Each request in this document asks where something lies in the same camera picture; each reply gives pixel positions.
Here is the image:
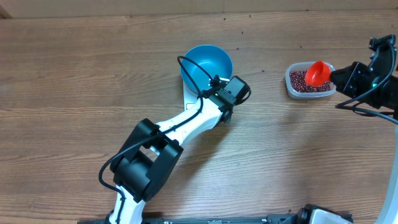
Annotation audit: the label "orange scoop with blue handle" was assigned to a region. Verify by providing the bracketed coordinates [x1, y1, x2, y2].
[304, 61, 331, 87]

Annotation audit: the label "clear plastic bean container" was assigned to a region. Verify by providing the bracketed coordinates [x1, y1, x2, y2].
[285, 62, 336, 100]

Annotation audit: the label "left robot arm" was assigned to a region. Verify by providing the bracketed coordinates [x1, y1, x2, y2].
[106, 76, 251, 223]

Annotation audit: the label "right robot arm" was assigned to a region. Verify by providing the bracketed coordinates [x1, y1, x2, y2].
[330, 62, 397, 224]

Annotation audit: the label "teal plastic bowl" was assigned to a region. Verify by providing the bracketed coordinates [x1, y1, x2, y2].
[181, 45, 233, 91]

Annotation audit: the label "white digital kitchen scale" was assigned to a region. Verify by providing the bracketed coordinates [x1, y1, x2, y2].
[183, 82, 198, 111]

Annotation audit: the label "red beans in container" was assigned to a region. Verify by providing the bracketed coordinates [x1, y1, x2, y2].
[289, 70, 331, 93]

